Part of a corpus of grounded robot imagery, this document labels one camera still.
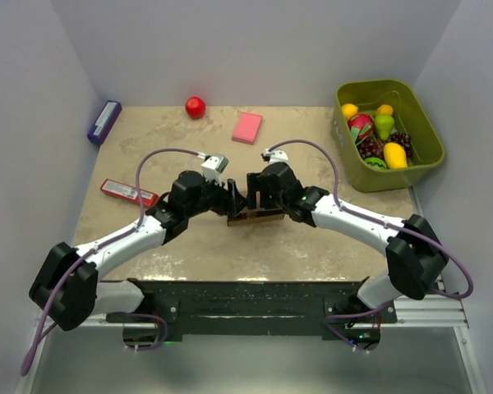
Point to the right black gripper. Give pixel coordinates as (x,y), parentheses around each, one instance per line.
(255,180)

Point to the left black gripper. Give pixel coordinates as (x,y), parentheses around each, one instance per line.
(230,201)

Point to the brown cardboard box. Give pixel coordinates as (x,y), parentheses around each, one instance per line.
(256,215)

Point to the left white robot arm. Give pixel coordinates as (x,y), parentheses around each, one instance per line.
(66,286)

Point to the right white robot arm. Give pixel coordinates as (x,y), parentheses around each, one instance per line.
(409,246)

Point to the red rectangular box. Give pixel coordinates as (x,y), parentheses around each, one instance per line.
(128,193)

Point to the purple rectangular box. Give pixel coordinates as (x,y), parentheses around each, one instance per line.
(104,122)

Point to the pink sticky note pad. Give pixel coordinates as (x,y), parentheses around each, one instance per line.
(247,128)

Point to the red apple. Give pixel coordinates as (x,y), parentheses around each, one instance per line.
(195,107)

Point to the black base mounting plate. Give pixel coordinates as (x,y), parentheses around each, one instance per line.
(312,309)

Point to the yellow lemon left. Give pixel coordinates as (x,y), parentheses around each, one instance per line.
(349,110)

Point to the red green dragon fruit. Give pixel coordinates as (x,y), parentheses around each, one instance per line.
(360,127)

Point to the dark purple grapes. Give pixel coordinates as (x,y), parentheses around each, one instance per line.
(373,147)

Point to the green round toy fruit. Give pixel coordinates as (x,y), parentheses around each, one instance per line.
(376,163)

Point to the green pear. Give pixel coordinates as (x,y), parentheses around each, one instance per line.
(383,125)

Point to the yellow mango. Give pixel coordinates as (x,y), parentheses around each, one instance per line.
(395,156)

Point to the orange fruit right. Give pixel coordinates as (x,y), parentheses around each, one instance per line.
(385,110)

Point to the olive green plastic bin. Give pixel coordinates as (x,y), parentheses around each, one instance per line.
(409,117)

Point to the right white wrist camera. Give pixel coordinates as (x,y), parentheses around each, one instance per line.
(274,156)

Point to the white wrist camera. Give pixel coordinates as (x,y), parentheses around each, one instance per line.
(213,166)
(274,156)

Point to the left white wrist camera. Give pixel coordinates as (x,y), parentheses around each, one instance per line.
(213,166)

